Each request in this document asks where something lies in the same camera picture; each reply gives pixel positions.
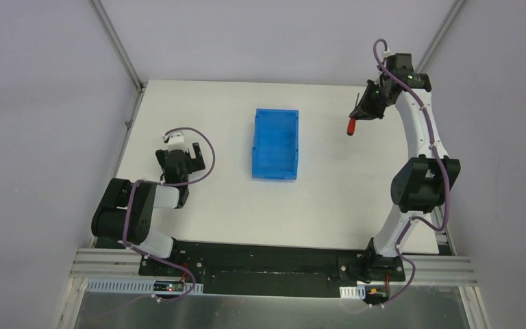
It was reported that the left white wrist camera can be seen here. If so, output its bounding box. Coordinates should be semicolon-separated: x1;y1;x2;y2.
163;130;188;151

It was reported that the aluminium frame rail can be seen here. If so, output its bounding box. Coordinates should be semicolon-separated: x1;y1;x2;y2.
70;248;478;287

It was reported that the purple cable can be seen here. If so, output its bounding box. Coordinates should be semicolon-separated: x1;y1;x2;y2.
121;127;216;304
369;38;452;310

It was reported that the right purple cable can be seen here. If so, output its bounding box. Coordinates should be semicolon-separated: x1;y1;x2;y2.
369;38;452;310

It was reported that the white cable duct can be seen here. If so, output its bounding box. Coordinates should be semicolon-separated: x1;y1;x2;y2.
339;285;366;300
86;278;203;295

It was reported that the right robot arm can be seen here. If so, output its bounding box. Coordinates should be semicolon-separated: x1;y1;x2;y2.
340;53;461;282

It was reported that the red handled screwdriver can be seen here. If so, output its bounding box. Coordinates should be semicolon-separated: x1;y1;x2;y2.
347;93;360;136

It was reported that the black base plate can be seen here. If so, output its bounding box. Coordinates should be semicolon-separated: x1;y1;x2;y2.
138;241;405;298

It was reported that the left white cable duct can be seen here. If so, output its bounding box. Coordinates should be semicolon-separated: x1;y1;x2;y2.
86;278;203;295

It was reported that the blue plastic bin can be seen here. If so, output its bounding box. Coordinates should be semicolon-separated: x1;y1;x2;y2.
251;108;299;181

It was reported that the right white cable duct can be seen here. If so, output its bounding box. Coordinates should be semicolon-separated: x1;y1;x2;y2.
339;285;366;300

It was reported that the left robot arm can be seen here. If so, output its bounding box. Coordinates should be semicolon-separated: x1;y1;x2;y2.
91;143;205;258

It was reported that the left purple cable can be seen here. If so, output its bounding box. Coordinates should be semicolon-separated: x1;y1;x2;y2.
121;127;216;304

